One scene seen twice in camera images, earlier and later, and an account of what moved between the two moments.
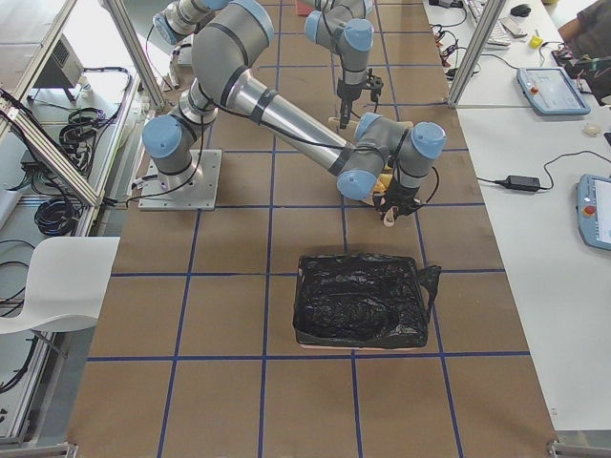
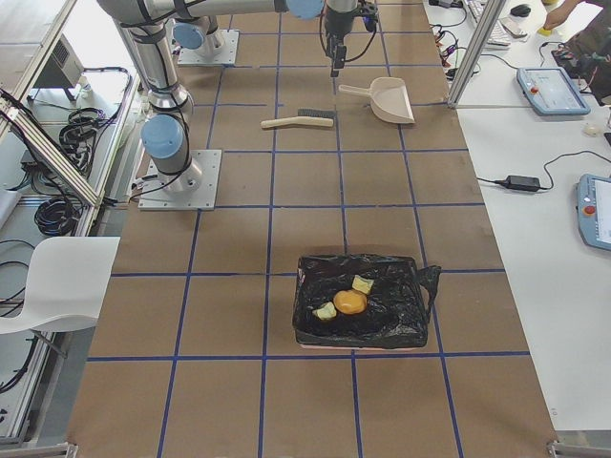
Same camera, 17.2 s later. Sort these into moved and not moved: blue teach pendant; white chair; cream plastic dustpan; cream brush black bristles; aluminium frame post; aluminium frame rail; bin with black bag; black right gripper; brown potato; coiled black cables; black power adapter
Moved: black right gripper; brown potato; cream plastic dustpan; cream brush black bristles
Not moved: bin with black bag; blue teach pendant; aluminium frame post; aluminium frame rail; white chair; black power adapter; coiled black cables
